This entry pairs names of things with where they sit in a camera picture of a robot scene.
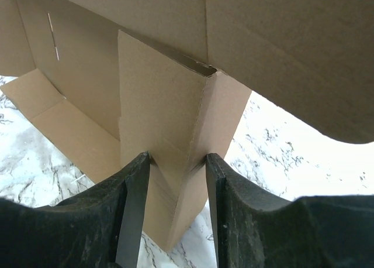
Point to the brown cardboard box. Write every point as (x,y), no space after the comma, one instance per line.
(105,80)

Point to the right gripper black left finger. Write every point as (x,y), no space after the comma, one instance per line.
(99,227)

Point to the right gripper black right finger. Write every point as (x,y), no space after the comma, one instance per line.
(255,228)

